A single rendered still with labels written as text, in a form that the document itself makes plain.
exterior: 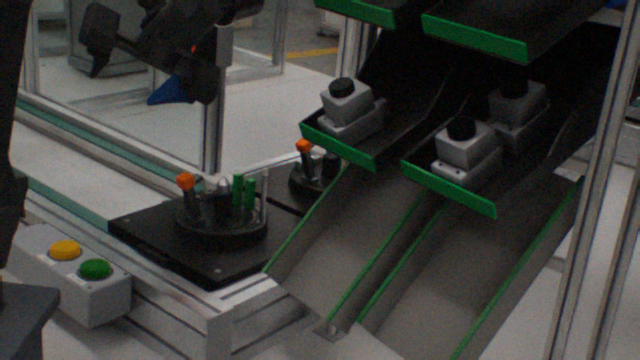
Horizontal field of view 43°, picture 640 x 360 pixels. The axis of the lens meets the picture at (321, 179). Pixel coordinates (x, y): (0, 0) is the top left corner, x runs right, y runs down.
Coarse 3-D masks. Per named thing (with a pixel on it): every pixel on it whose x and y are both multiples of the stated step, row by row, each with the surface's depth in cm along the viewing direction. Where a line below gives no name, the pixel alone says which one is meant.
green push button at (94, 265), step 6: (84, 264) 107; (90, 264) 107; (96, 264) 108; (102, 264) 108; (108, 264) 108; (84, 270) 106; (90, 270) 106; (96, 270) 106; (102, 270) 106; (108, 270) 107; (84, 276) 106; (90, 276) 106; (96, 276) 106; (102, 276) 107
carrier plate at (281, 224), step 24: (120, 216) 122; (144, 216) 123; (168, 216) 124; (288, 216) 128; (144, 240) 116; (168, 240) 116; (264, 240) 119; (192, 264) 111; (216, 264) 111; (240, 264) 112; (264, 264) 114; (216, 288) 107
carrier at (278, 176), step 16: (320, 160) 144; (336, 160) 138; (256, 176) 142; (272, 176) 142; (288, 176) 140; (304, 176) 137; (320, 176) 139; (256, 192) 136; (272, 192) 136; (288, 192) 137; (304, 192) 135; (320, 192) 134; (288, 208) 131; (304, 208) 131
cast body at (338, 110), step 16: (336, 80) 92; (352, 80) 92; (336, 96) 91; (352, 96) 91; (368, 96) 91; (336, 112) 91; (352, 112) 91; (368, 112) 93; (384, 112) 96; (320, 128) 95; (336, 128) 92; (352, 128) 92; (368, 128) 93; (352, 144) 93
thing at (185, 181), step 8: (184, 176) 113; (192, 176) 113; (200, 176) 115; (184, 184) 112; (192, 184) 113; (184, 192) 114; (192, 192) 114; (192, 200) 115; (192, 208) 115; (192, 216) 117; (200, 216) 117
